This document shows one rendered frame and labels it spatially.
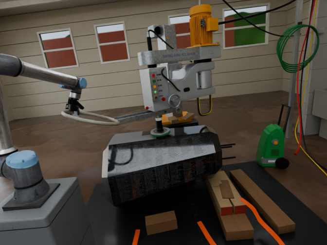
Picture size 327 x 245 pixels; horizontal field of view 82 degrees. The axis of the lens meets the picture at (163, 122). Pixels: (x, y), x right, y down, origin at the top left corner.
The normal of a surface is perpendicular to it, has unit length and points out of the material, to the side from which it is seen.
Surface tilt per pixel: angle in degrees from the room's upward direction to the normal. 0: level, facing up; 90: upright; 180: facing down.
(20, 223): 90
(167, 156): 45
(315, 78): 90
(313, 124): 90
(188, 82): 90
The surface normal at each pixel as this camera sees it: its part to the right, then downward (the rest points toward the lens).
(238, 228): -0.11, -0.95
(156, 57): 0.51, 0.19
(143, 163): -0.03, -0.47
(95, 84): 0.00, 0.29
